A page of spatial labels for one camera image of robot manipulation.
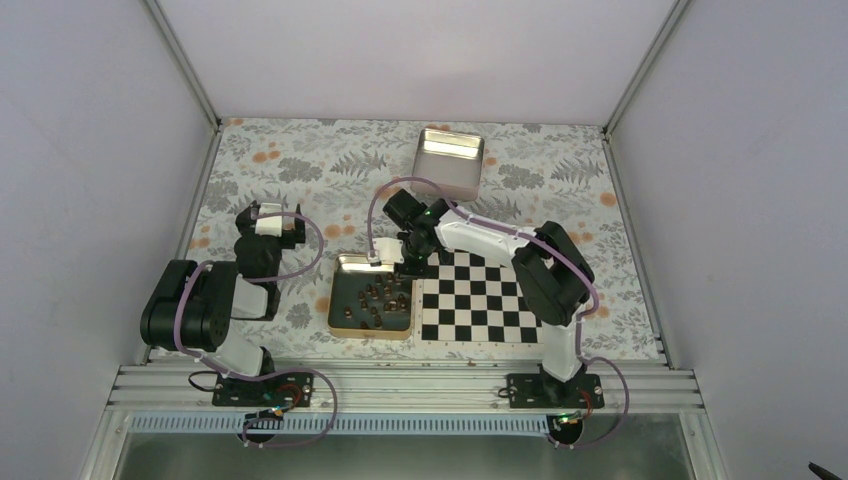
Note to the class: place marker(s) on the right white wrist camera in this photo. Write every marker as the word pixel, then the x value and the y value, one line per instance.
pixel 385 250

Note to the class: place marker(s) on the right aluminium corner post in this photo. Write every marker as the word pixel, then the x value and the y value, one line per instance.
pixel 658 44

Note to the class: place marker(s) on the aluminium front rail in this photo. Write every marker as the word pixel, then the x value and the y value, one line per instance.
pixel 421 388

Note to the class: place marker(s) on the floral patterned table mat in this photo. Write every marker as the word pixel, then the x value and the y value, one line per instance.
pixel 340 172

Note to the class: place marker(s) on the aluminium corner post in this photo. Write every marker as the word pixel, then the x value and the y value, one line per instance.
pixel 184 64
pixel 658 44

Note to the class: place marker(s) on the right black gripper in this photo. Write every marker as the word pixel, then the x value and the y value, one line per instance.
pixel 417 270

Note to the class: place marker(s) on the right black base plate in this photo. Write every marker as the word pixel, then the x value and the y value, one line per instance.
pixel 541 391

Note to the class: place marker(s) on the black white chessboard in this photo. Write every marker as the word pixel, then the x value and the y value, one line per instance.
pixel 467 300

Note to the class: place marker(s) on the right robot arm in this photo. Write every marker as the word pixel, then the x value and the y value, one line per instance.
pixel 554 278

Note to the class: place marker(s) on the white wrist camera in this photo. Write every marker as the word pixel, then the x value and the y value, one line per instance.
pixel 385 250
pixel 269 221

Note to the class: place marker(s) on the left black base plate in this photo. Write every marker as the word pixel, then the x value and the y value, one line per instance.
pixel 284 391

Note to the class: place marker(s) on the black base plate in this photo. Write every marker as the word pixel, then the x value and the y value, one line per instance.
pixel 284 391
pixel 541 391

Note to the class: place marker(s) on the gold tin tray with pieces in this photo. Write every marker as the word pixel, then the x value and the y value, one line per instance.
pixel 352 278

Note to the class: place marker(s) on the left aluminium corner post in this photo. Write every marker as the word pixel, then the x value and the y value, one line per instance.
pixel 184 64

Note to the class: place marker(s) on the empty silver pink tin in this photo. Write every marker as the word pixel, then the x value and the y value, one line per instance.
pixel 451 160

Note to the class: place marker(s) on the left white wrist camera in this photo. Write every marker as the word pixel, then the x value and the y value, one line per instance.
pixel 269 221

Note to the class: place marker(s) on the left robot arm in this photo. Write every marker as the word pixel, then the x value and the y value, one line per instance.
pixel 194 303

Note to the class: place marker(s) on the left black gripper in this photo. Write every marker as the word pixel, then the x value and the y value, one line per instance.
pixel 298 236

